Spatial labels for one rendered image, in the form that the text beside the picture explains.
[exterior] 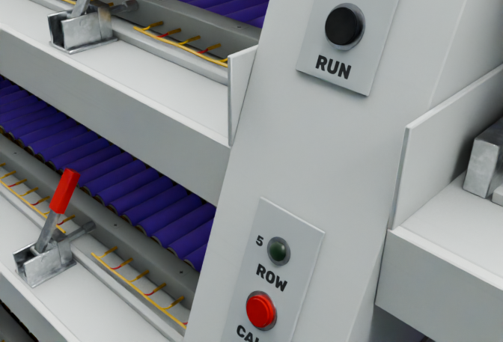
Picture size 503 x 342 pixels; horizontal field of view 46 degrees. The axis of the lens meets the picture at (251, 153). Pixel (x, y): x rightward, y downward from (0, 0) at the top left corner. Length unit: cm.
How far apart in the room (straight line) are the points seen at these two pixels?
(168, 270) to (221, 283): 14
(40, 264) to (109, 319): 7
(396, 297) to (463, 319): 3
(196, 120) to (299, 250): 10
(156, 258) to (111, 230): 5
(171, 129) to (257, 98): 7
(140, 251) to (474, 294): 29
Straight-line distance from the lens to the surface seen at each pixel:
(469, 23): 26
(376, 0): 26
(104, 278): 49
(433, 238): 26
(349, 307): 28
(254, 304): 31
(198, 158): 33
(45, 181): 58
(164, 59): 41
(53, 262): 51
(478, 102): 29
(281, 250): 29
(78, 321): 47
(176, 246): 49
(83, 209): 53
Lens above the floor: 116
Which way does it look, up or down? 17 degrees down
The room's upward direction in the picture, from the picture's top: 15 degrees clockwise
